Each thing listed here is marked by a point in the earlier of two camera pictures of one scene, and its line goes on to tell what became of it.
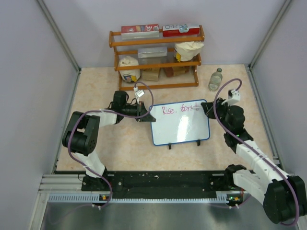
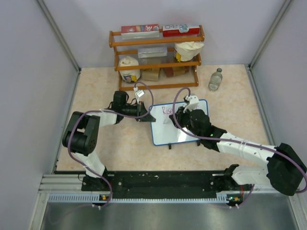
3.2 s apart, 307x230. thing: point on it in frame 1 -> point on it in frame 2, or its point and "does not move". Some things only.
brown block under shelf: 171,71 does not move
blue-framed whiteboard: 178,122 does not move
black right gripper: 208,109 -> 179,115
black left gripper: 140,109 does not move
